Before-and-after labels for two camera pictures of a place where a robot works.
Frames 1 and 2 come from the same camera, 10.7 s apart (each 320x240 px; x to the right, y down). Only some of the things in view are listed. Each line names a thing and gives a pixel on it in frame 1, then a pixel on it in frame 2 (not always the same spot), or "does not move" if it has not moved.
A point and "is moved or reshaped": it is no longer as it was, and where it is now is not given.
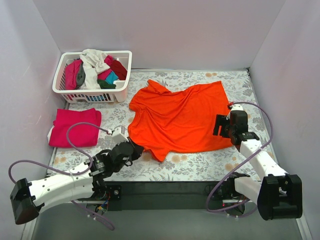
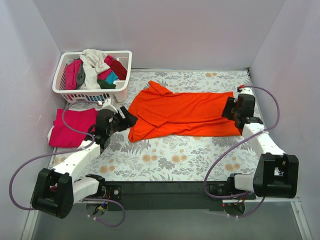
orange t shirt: x=163 y=122 is moved or reshaped
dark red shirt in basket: x=119 y=69 does not move
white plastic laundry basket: x=118 y=94 does not move
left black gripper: x=136 y=149 -> x=122 y=120
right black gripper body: x=220 y=125 -> x=232 y=111
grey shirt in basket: x=81 y=76 does not move
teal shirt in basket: x=111 y=77 does not move
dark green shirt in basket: x=104 y=84 does not move
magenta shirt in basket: x=72 y=67 does not move
